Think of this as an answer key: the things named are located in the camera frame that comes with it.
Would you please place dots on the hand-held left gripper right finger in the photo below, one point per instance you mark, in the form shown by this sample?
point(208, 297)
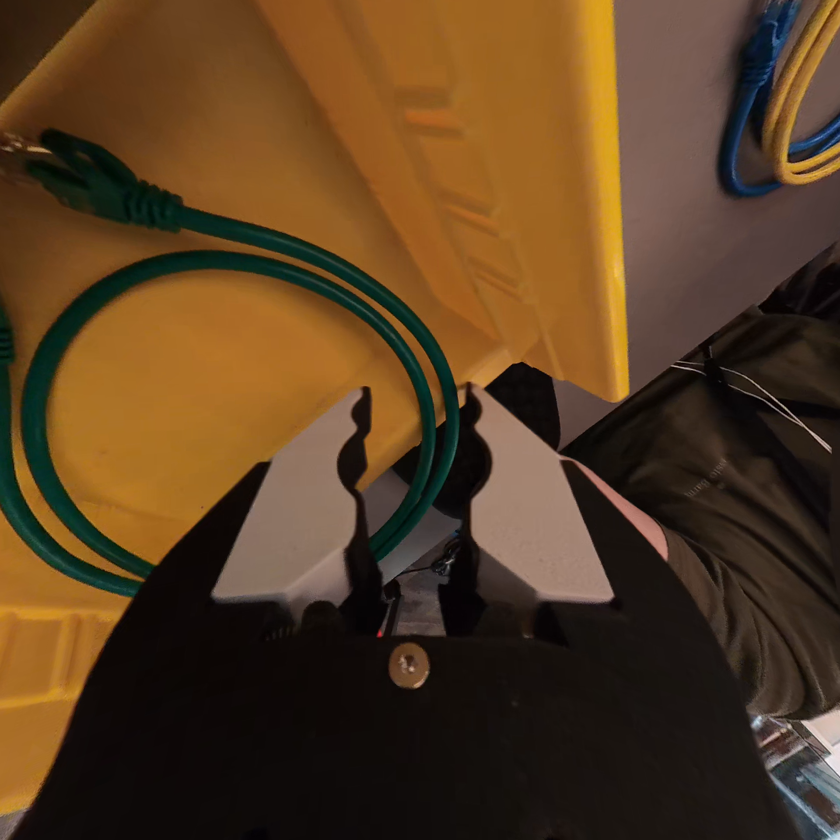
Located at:
point(531, 525)

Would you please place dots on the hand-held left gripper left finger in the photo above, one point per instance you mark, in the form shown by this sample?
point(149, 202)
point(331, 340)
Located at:
point(295, 525)

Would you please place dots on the yellow plastic bin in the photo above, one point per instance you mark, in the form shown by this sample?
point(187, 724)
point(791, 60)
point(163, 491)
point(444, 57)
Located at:
point(229, 98)

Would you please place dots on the person's right forearm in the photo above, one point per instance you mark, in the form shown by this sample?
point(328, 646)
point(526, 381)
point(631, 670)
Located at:
point(633, 518)

